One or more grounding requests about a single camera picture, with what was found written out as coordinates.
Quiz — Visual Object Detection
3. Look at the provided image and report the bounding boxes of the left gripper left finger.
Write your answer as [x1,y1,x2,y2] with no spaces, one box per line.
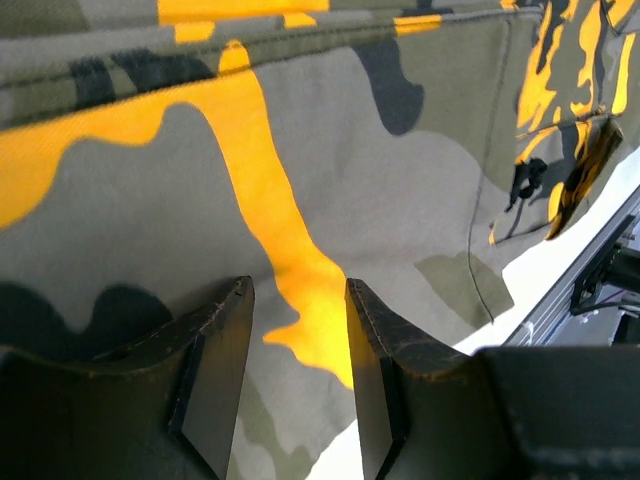
[1,276,255,479]

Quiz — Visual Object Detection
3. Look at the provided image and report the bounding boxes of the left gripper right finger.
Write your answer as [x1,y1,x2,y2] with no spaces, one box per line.
[346,279,639,479]

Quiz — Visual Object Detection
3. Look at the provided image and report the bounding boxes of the olive yellow camouflage trousers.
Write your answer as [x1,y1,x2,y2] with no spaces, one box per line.
[1,1,639,479]

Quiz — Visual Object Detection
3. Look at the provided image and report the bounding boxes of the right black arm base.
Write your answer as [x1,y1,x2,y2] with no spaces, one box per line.
[569,215,639,316]

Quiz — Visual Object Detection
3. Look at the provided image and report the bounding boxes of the aluminium rail frame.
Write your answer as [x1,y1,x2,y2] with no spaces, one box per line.
[503,188,639,347]

